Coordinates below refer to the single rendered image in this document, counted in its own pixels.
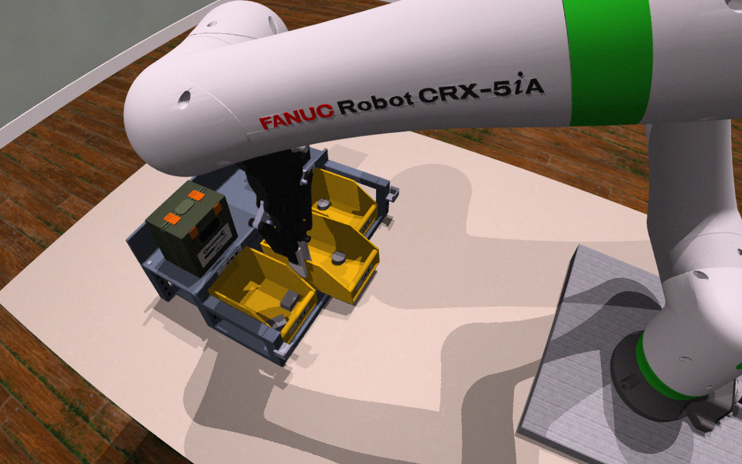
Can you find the grey low shelf rack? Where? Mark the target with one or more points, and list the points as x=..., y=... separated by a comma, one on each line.
x=234, y=324

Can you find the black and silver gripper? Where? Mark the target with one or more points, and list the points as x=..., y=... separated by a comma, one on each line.
x=287, y=209

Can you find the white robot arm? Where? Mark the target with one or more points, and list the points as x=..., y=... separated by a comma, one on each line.
x=442, y=64

